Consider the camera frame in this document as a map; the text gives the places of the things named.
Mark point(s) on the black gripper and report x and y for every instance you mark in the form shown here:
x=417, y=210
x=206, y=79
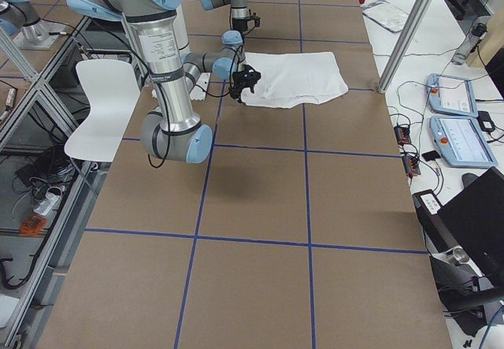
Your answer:
x=241, y=82
x=239, y=24

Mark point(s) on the white long-sleeve printed shirt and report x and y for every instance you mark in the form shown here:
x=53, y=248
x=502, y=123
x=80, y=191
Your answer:
x=288, y=80

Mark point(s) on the white central mounting column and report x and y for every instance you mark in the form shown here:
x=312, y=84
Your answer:
x=163, y=46

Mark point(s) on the white plastic chair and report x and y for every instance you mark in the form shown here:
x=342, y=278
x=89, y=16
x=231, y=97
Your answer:
x=112, y=92

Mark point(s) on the silver-edged plastic document bag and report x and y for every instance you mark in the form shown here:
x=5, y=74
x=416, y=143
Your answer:
x=386, y=15

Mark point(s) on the upper black orange connector box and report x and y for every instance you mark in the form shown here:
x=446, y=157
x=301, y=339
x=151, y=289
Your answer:
x=402, y=135

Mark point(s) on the black orange connector box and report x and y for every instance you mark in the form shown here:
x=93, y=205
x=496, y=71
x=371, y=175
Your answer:
x=411, y=165
x=402, y=135

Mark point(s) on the lower black orange connector box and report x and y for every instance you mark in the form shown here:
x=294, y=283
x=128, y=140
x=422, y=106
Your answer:
x=411, y=165

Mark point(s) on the upper blue teach pendant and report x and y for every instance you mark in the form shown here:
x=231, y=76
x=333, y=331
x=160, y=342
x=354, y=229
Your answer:
x=451, y=95

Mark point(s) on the blue teach pendant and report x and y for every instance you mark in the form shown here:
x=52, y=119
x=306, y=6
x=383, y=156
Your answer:
x=451, y=95
x=461, y=143

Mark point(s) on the black box with white label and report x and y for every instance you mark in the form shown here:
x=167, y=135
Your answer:
x=427, y=206

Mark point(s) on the white power strip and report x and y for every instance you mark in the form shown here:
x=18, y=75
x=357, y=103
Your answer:
x=45, y=206

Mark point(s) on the lower blue teach pendant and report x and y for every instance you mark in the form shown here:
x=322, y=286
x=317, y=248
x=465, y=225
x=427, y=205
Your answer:
x=461, y=143

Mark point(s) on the orange device under table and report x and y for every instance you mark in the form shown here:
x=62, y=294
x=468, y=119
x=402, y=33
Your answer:
x=32, y=225

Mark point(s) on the black laptop computer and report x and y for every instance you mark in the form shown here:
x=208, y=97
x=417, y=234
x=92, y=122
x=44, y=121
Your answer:
x=474, y=217

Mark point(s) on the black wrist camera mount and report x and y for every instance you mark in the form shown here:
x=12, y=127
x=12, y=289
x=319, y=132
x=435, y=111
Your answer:
x=249, y=78
x=254, y=18

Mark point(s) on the aluminium frame post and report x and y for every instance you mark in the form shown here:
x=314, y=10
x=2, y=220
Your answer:
x=413, y=21

